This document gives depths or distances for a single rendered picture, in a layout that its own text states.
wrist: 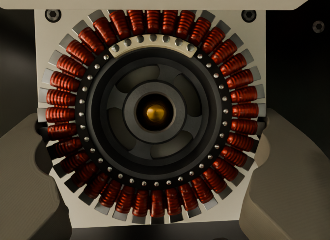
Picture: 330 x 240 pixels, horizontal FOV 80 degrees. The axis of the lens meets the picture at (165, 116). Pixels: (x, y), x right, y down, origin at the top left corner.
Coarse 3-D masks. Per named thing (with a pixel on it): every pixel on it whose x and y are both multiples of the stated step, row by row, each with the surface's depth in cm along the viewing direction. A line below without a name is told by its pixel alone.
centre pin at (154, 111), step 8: (152, 96) 11; (160, 96) 11; (144, 104) 11; (152, 104) 10; (160, 104) 10; (168, 104) 11; (144, 112) 11; (152, 112) 10; (160, 112) 10; (168, 112) 11; (144, 120) 11; (152, 120) 10; (160, 120) 10; (168, 120) 11; (152, 128) 11; (160, 128) 11
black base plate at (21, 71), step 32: (320, 0) 15; (0, 32) 14; (32, 32) 14; (288, 32) 14; (320, 32) 15; (0, 64) 14; (32, 64) 14; (288, 64) 15; (320, 64) 15; (0, 96) 14; (32, 96) 14; (288, 96) 15; (320, 96) 15; (0, 128) 14; (320, 128) 15; (160, 224) 14; (192, 224) 15; (224, 224) 15
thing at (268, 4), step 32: (0, 0) 4; (32, 0) 4; (64, 0) 4; (96, 0) 4; (128, 0) 4; (160, 0) 4; (192, 0) 4; (224, 0) 4; (256, 0) 4; (288, 0) 4
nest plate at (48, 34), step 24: (48, 24) 12; (72, 24) 13; (216, 24) 13; (240, 24) 13; (264, 24) 13; (48, 48) 13; (240, 48) 13; (264, 48) 13; (144, 72) 13; (264, 72) 13; (192, 96) 13; (120, 120) 13; (48, 144) 13; (168, 144) 13; (240, 168) 13; (240, 192) 13; (72, 216) 13; (96, 216) 13; (168, 216) 13; (216, 216) 13
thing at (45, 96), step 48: (96, 48) 9; (144, 48) 10; (192, 48) 9; (48, 96) 9; (96, 96) 10; (144, 96) 11; (240, 96) 9; (96, 144) 10; (144, 144) 12; (192, 144) 12; (240, 144) 10; (96, 192) 9; (144, 192) 10; (192, 192) 10
